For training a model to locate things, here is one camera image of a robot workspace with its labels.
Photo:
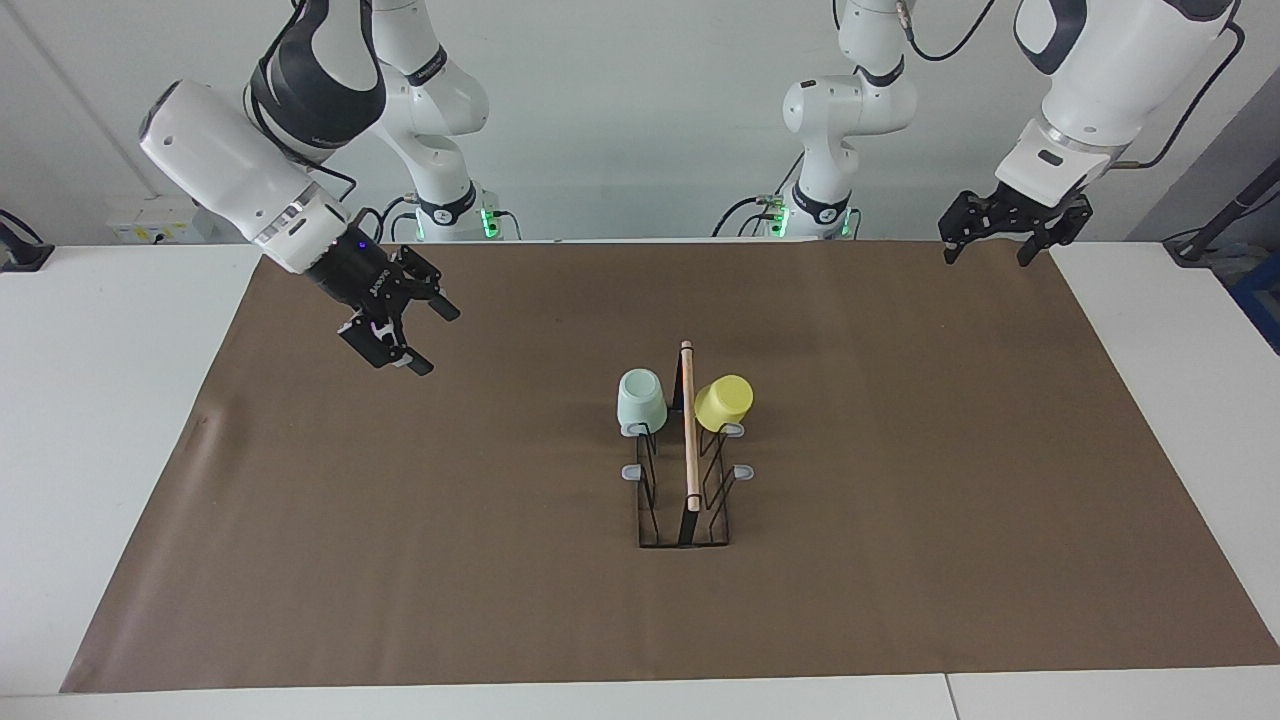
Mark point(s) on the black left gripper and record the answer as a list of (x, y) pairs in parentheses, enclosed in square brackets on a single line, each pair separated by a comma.
[(1035, 212)]

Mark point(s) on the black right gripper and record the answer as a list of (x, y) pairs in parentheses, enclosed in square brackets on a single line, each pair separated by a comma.
[(365, 280)]

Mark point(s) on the pale green plastic cup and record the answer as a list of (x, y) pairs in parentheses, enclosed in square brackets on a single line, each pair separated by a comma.
[(640, 400)]

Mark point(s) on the yellow plastic cup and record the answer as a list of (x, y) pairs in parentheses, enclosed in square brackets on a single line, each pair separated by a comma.
[(725, 400)]

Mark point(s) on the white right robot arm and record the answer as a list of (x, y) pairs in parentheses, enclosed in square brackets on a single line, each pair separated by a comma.
[(220, 160)]

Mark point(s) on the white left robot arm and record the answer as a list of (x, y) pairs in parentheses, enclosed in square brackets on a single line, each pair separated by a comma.
[(1110, 70)]

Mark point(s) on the black pole stand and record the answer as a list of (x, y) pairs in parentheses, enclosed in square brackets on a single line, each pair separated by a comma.
[(1225, 215)]

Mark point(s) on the blue crate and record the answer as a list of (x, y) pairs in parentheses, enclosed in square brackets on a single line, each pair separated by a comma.
[(1262, 300)]

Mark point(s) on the brown paper table mat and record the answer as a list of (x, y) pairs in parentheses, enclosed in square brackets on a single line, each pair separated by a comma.
[(900, 500)]

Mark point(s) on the black clamp stand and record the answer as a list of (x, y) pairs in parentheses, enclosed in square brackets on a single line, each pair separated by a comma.
[(25, 255)]

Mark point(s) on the white wall socket box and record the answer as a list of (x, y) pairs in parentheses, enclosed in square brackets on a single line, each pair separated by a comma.
[(160, 220)]

